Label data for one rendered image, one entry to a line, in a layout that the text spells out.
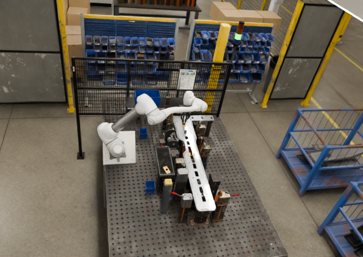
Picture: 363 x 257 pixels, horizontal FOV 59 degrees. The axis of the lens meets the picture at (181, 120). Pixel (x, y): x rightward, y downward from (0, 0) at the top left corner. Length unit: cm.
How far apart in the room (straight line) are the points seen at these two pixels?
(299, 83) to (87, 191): 425
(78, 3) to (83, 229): 498
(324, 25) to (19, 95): 502
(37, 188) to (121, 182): 134
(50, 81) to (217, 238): 345
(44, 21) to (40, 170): 198
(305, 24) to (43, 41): 402
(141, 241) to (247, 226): 104
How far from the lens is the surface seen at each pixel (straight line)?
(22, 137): 518
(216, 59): 404
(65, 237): 398
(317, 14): 583
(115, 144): 337
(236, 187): 366
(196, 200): 303
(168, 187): 292
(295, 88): 650
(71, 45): 595
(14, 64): 522
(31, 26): 490
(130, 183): 347
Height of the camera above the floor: 335
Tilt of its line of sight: 38 degrees down
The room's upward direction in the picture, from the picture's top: 10 degrees clockwise
